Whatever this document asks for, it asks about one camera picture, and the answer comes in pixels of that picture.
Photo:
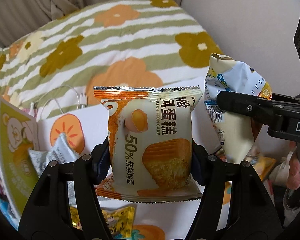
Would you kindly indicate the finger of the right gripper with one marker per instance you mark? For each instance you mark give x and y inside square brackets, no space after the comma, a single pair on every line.
[285,98]
[260,109]

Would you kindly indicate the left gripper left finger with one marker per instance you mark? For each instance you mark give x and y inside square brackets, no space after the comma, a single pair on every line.
[47,211]

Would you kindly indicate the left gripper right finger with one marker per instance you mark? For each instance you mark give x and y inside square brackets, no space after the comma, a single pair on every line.
[235,203]

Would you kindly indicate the cheese sticks snack bag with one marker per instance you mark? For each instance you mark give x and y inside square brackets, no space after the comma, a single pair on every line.
[231,87]

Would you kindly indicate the chiffon cake packet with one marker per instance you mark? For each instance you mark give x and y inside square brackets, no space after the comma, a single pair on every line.
[150,143]

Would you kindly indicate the right hand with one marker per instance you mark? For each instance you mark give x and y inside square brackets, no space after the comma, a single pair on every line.
[293,181]

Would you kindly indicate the orange yellow snack packet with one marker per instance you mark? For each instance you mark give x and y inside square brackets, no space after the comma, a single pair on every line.
[263,165]

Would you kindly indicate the silver grey snack packet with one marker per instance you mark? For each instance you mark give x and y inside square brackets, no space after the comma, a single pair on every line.
[61,152]

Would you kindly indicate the gold wrapped candy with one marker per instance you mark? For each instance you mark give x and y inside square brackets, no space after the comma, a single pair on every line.
[120,221]

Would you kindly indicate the green cardboard storage box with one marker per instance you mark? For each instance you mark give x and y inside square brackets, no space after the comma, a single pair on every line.
[18,134]

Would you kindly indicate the white persimmon print cloth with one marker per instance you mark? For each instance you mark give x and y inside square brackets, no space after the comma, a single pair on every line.
[174,218]

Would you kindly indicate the floral striped quilt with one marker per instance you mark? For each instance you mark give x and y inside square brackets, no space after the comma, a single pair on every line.
[139,43]

